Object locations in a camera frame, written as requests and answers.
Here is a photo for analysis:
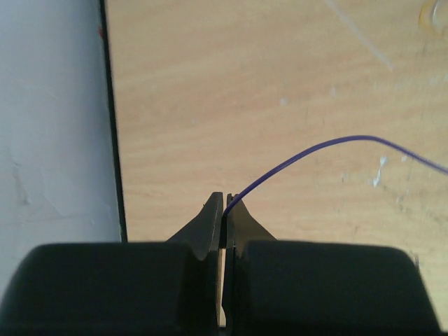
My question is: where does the black aluminium frame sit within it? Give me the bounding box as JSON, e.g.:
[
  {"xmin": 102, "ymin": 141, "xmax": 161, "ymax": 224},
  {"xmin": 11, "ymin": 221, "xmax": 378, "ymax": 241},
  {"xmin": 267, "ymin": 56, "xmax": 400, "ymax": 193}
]
[{"xmin": 99, "ymin": 0, "xmax": 128, "ymax": 242}]

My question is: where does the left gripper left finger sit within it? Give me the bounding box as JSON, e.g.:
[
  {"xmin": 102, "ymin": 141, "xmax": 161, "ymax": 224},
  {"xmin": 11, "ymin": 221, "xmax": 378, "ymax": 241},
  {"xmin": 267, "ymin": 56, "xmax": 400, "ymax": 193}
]
[{"xmin": 1, "ymin": 192, "xmax": 223, "ymax": 335}]

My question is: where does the purple wire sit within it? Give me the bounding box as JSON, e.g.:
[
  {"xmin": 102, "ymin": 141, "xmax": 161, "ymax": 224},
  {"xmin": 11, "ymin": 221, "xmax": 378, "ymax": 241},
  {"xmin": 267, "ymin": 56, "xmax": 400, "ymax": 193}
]
[{"xmin": 222, "ymin": 135, "xmax": 448, "ymax": 216}]

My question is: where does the white zip tie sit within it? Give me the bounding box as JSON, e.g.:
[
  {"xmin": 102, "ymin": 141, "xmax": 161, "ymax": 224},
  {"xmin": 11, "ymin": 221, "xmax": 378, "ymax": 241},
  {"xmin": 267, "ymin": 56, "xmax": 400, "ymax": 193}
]
[{"xmin": 324, "ymin": 0, "xmax": 394, "ymax": 71}]

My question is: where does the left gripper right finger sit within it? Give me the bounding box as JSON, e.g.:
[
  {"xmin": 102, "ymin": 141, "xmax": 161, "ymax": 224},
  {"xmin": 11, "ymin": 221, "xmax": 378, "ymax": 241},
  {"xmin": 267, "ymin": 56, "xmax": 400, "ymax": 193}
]
[{"xmin": 223, "ymin": 195, "xmax": 441, "ymax": 335}]

